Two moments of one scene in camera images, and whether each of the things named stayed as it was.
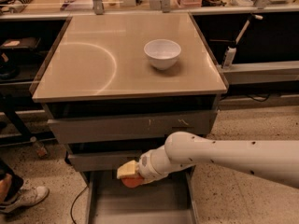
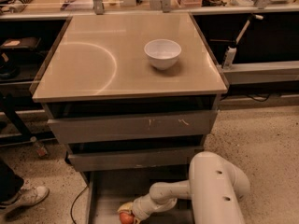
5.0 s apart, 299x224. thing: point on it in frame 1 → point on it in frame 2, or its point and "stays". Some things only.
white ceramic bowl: x=163 y=53 stays
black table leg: x=25 y=134 stays
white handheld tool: x=231 y=50 stays
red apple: x=133 y=182 → x=126 y=218
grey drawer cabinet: x=117 y=87 stays
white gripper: x=146 y=167 → x=139 y=209
